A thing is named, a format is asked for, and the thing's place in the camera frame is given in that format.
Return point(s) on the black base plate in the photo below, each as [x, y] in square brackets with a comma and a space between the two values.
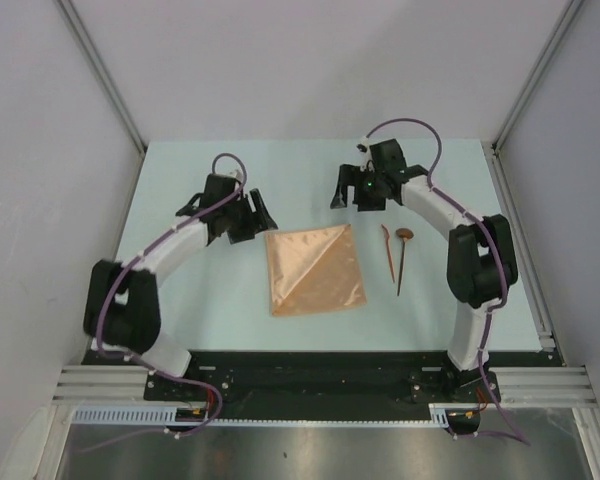
[333, 385]

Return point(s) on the right aluminium frame post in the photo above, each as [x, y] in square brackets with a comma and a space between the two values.
[539, 70]

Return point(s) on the aluminium front rail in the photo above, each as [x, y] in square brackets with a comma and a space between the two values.
[533, 387]

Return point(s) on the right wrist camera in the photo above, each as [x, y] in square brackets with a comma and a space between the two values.
[363, 146]

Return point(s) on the peach cloth napkin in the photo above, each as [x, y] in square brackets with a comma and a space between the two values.
[314, 271]

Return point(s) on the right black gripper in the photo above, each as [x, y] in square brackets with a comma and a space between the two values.
[348, 176]

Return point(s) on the orange fork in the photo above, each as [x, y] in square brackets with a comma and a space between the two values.
[387, 238]

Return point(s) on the aluminium frame post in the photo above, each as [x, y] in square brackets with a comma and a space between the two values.
[102, 75]
[539, 70]

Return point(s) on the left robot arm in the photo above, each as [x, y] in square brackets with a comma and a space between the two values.
[123, 308]

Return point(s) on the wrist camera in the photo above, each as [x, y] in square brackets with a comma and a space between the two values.
[236, 175]
[363, 146]

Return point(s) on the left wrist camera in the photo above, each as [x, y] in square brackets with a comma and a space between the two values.
[236, 175]

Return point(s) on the left aluminium frame post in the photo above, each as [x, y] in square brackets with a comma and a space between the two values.
[102, 75]

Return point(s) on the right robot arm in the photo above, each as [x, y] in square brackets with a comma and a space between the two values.
[481, 263]

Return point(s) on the slotted cable duct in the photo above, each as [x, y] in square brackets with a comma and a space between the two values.
[175, 417]

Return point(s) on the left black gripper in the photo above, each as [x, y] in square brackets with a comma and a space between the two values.
[251, 228]

